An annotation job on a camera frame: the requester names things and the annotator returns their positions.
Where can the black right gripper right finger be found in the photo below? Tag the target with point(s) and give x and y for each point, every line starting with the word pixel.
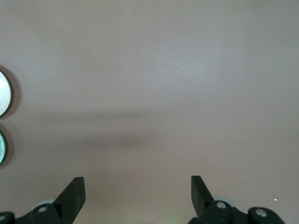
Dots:
pixel 201 200

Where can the light green round plate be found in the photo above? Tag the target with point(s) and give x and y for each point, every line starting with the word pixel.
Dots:
pixel 2 148

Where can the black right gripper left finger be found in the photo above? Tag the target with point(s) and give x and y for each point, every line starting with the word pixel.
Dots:
pixel 70 200

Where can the beige round plate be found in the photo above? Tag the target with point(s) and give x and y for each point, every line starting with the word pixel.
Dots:
pixel 4 93

